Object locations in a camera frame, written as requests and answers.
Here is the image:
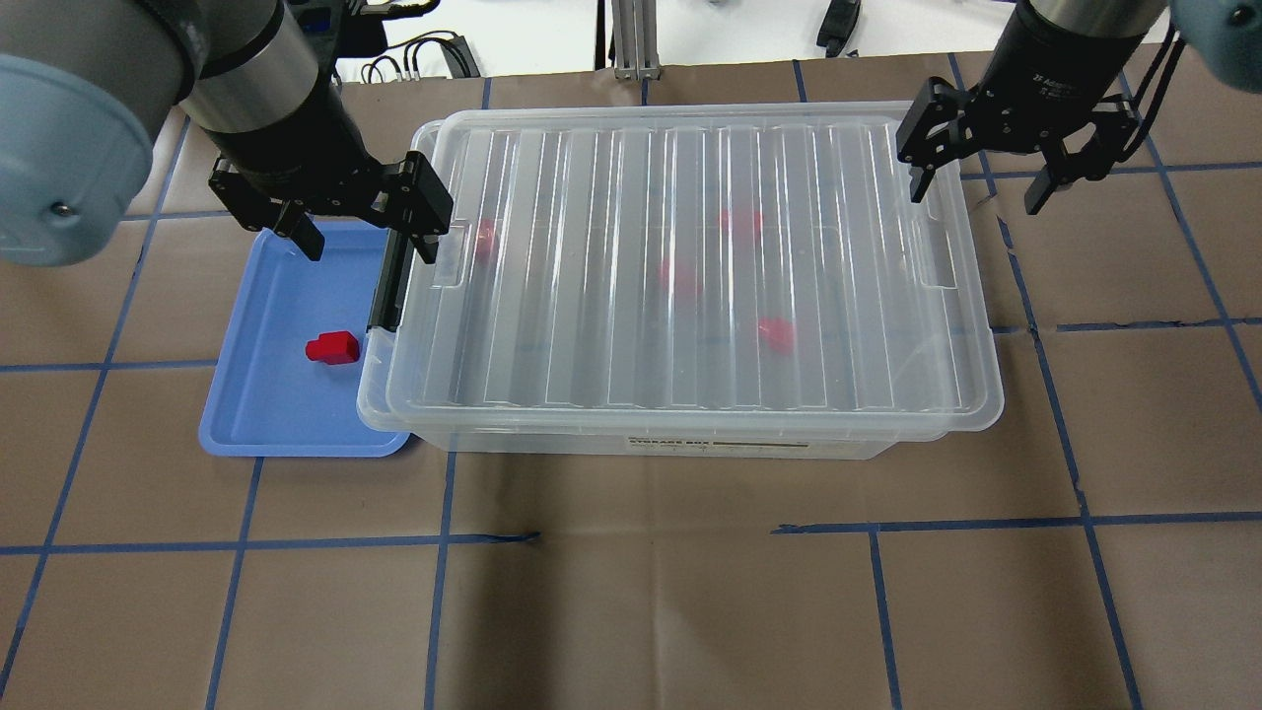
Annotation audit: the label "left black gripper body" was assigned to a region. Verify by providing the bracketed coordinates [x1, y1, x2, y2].
[208, 150, 454, 238]

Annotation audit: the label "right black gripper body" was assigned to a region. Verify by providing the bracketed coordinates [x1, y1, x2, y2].
[896, 77, 1140, 183]

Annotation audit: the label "red block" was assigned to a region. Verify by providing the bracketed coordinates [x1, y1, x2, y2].
[757, 318, 798, 356]
[718, 208, 764, 248]
[304, 329, 361, 367]
[658, 259, 702, 301]
[473, 219, 498, 264]

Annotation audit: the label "clear plastic box lid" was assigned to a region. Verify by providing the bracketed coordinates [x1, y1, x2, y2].
[358, 101, 1005, 448]

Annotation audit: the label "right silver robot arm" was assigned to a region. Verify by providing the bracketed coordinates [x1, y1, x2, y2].
[895, 1, 1261, 214]

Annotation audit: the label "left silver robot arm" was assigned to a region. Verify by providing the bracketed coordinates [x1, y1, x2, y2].
[1, 1, 454, 269]

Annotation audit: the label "red block in box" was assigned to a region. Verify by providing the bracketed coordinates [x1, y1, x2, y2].
[658, 259, 702, 301]
[757, 318, 798, 356]
[718, 208, 764, 248]
[473, 219, 498, 264]

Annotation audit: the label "clear plastic storage box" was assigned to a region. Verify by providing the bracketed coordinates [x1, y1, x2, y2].
[367, 227, 997, 462]

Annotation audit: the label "blue plastic tray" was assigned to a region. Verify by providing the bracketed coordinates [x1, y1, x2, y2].
[198, 221, 408, 458]

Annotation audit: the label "black cables on table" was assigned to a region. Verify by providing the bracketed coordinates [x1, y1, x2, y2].
[360, 32, 482, 84]

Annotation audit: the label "aluminium frame post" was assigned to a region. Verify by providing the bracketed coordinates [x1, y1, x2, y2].
[610, 0, 663, 81]

